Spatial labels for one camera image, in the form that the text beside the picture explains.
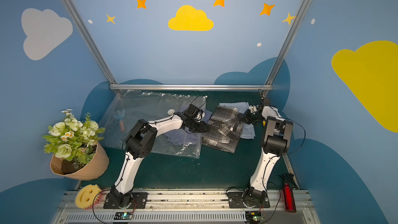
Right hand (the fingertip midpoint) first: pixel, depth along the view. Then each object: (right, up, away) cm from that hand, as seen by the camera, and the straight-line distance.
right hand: (242, 118), depth 101 cm
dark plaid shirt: (-13, -7, -4) cm, 16 cm away
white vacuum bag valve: (-49, +4, +7) cm, 50 cm away
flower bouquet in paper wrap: (-80, -12, -37) cm, 89 cm away
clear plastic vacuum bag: (-83, +8, +13) cm, 84 cm away
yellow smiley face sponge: (-83, -36, -27) cm, 94 cm away
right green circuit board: (-3, -44, -30) cm, 53 cm away
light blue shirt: (+3, -8, -2) cm, 8 cm away
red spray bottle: (+15, -36, -26) cm, 47 cm away
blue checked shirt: (-40, -12, -5) cm, 42 cm away
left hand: (-23, -7, -5) cm, 24 cm away
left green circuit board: (-64, -44, -30) cm, 83 cm away
